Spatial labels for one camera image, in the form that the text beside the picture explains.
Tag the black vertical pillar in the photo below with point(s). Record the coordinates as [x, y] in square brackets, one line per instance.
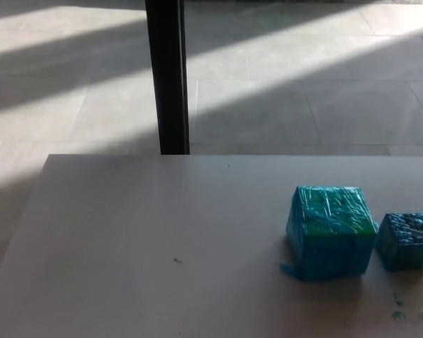
[168, 77]

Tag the small blue cube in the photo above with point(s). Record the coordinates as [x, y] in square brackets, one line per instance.
[405, 243]

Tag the large blue wrapped cube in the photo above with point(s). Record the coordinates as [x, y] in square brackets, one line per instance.
[329, 243]

